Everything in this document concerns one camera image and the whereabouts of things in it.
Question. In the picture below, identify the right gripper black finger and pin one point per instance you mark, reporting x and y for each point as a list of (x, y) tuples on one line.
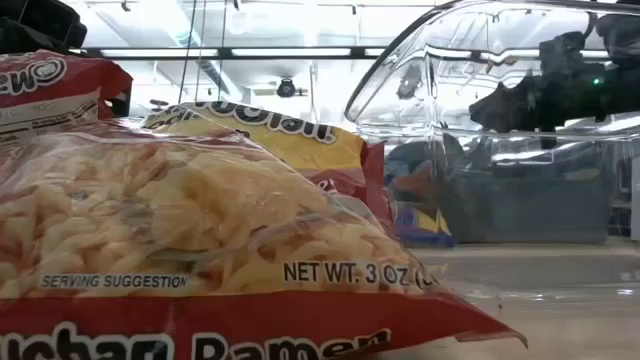
[(487, 112)]

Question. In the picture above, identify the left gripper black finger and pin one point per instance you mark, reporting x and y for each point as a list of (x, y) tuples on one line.
[(120, 106)]

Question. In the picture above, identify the red beef ramen noodle pack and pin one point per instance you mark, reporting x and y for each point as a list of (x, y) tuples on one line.
[(300, 145), (200, 210), (60, 85)]

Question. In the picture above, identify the dark ceiling disc fixture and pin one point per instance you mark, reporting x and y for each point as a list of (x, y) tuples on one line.
[(159, 103)]

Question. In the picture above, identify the clear plastic bin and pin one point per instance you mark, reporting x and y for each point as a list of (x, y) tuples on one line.
[(380, 100)]

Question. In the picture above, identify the black round ceiling fixture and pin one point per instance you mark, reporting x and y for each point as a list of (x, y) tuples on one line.
[(286, 88)]

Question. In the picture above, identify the silver ceiling air duct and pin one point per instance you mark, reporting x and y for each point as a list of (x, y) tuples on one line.
[(215, 75)]

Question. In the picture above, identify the black overhead frame bar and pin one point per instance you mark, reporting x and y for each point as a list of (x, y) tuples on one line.
[(225, 52)]

